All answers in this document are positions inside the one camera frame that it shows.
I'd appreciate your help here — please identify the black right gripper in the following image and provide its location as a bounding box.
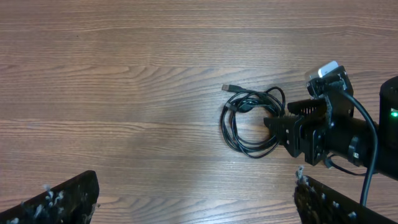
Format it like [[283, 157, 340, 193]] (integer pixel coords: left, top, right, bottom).
[[264, 65, 378, 166]]

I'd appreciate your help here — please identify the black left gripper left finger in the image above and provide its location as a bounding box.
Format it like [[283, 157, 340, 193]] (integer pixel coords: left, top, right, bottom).
[[1, 170, 100, 224]]

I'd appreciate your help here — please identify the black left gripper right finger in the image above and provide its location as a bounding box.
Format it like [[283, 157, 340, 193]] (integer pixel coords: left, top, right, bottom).
[[294, 166, 397, 224]]

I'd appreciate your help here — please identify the black USB cable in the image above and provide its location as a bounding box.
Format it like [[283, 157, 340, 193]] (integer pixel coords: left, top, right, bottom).
[[220, 83, 286, 159]]

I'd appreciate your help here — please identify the thin black cable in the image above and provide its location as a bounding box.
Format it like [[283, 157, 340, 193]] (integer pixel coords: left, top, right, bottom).
[[224, 93, 280, 150]]

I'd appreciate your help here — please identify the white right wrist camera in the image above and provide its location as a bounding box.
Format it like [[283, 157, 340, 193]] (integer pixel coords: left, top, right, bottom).
[[304, 60, 339, 82]]

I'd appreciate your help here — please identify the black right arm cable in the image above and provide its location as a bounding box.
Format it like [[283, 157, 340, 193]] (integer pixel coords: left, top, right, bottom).
[[325, 88, 379, 208]]

